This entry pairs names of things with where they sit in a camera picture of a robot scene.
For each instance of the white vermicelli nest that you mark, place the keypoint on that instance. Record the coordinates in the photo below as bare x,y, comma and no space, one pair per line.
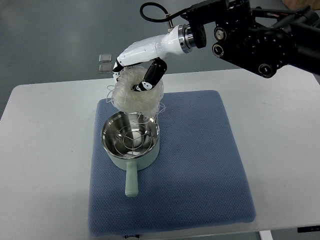
147,103

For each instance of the mint green steel pot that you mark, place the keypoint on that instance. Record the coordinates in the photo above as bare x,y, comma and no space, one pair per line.
131,165

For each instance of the blue quilted mat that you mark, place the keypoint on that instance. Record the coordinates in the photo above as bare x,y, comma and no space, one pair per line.
197,180

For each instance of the table control panel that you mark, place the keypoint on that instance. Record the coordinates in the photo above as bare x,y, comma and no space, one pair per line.
308,229

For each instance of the upper clear floor plate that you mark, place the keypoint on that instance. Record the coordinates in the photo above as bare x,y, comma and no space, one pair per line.
105,58

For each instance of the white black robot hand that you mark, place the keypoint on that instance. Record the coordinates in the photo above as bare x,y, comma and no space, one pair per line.
178,41

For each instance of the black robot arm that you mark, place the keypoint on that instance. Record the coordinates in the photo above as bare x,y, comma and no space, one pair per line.
258,40

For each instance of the white table leg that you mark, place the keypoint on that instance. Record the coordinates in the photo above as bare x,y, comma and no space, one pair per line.
265,235

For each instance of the blue mat label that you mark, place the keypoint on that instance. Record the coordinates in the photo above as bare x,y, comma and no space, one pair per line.
136,236

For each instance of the wooden box corner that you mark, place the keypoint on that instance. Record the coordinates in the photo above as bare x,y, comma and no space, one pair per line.
286,2

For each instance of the wire steaming rack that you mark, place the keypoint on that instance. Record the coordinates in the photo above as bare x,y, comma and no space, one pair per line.
133,140

